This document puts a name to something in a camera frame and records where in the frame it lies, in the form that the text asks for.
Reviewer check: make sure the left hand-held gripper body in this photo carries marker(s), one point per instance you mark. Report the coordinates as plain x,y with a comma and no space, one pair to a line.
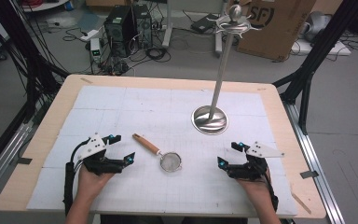
93,147

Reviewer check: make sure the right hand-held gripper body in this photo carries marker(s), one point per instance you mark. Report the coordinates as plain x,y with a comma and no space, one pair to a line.
262,151

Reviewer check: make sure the metal utensil stand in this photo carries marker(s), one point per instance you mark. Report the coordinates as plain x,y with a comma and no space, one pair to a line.
217,84

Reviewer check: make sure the person's left hand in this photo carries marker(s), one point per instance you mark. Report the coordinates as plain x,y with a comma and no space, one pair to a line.
90,185

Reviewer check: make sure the person's right hand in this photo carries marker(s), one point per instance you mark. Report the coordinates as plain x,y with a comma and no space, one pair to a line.
258,189

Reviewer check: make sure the white gridded mat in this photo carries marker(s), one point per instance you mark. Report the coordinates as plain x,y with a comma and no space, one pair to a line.
155,193

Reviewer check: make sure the grey tape piece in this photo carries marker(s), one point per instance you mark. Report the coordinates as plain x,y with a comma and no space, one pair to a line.
309,174

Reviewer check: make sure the tan tape strip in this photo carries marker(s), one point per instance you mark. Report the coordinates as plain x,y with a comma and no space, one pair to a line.
86,80
301,202

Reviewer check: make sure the black tape piece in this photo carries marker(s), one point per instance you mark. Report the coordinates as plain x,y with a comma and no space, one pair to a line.
24,160

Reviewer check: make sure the person's dark clothing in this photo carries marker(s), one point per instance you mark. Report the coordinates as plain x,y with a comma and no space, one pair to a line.
174,220

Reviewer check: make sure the small white device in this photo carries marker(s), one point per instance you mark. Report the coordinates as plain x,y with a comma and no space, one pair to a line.
95,49

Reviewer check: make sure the white power strip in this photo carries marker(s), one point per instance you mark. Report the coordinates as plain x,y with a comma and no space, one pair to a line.
89,35

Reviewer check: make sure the black computer tower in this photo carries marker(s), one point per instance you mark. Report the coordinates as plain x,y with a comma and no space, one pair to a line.
119,29
143,25

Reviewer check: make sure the white flat board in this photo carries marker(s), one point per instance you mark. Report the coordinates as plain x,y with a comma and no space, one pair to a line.
323,49

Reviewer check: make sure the brown cardboard box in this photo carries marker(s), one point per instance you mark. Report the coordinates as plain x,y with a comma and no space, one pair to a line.
279,31

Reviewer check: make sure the aluminium rail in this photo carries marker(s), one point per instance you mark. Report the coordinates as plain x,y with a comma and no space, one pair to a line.
315,168
3,161

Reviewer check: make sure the black metal frame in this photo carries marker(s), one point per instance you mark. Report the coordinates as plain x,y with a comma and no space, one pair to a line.
21,56
317,53

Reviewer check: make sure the white stand post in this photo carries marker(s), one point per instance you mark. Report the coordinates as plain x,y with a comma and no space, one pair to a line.
167,25

